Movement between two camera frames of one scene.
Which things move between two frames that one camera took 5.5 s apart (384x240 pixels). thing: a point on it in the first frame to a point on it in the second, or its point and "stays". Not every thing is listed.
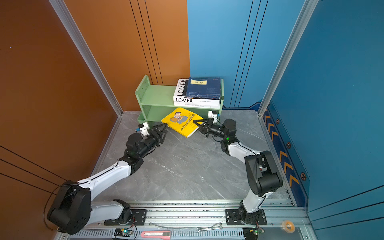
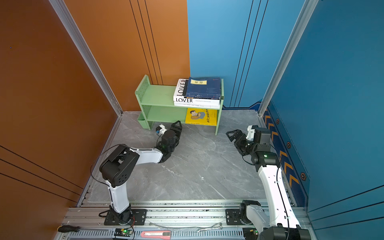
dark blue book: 202,88 stays
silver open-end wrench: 220,228 stays
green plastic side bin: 141,119 stays
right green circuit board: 251,233 stays
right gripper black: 206,130 to 238,143
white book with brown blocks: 197,105 stays
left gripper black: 156,137 to 177,130
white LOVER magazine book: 179,98 stays
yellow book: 182,121 to 201,116
